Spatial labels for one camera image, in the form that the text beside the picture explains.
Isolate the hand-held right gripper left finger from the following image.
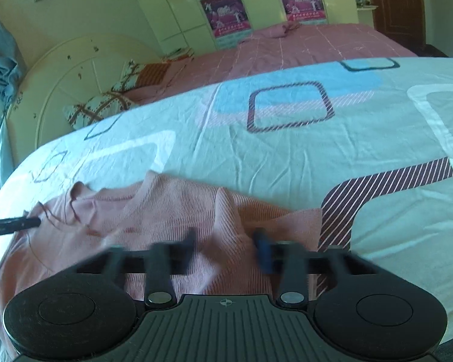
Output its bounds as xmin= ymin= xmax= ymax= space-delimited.
xmin=75 ymin=227 xmax=198 ymax=307

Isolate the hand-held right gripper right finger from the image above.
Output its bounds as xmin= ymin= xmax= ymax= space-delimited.
xmin=252 ymin=227 xmax=380 ymax=308

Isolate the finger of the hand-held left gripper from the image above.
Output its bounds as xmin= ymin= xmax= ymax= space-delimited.
xmin=0 ymin=217 xmax=42 ymax=239

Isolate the pink sweatshirt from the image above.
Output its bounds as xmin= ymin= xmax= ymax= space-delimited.
xmin=0 ymin=170 xmax=323 ymax=359

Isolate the patterned light blue bed sheet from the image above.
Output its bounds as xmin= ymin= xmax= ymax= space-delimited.
xmin=0 ymin=56 xmax=453 ymax=348

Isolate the white brown patterned pillow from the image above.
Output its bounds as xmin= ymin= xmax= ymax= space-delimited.
xmin=62 ymin=91 xmax=137 ymax=132
xmin=119 ymin=59 xmax=149 ymax=92

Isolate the cream round headboard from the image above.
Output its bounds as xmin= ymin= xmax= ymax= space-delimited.
xmin=5 ymin=35 xmax=165 ymax=159

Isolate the light blue curtain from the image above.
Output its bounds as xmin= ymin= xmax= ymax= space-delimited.
xmin=0 ymin=0 xmax=27 ymax=193

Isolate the orange striped pillow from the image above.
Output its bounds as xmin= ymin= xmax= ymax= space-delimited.
xmin=136 ymin=57 xmax=195 ymax=88

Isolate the pink checked bed cover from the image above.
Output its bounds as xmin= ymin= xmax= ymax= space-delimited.
xmin=128 ymin=23 xmax=419 ymax=102

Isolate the crumpled pink cloth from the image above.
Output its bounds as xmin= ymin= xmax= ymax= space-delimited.
xmin=266 ymin=23 xmax=303 ymax=39

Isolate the cream wardrobe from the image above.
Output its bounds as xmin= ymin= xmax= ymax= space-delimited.
xmin=123 ymin=0 xmax=363 ymax=55

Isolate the brown wooden door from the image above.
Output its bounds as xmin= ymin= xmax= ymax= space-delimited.
xmin=364 ymin=0 xmax=427 ymax=49

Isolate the pink wall poster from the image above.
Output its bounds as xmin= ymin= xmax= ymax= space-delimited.
xmin=200 ymin=0 xmax=253 ymax=38
xmin=276 ymin=0 xmax=327 ymax=26

